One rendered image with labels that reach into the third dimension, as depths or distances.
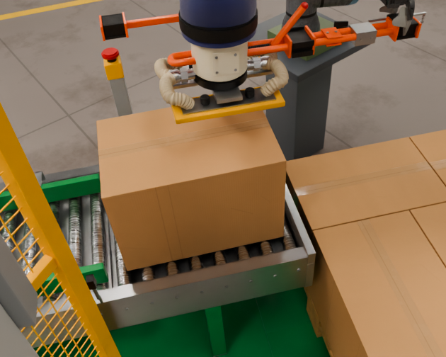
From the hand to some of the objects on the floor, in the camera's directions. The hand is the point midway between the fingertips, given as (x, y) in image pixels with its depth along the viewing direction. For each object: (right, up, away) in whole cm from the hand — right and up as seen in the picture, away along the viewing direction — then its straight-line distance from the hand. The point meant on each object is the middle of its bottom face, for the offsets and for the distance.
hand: (398, 25), depth 158 cm
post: (-95, -71, +112) cm, 164 cm away
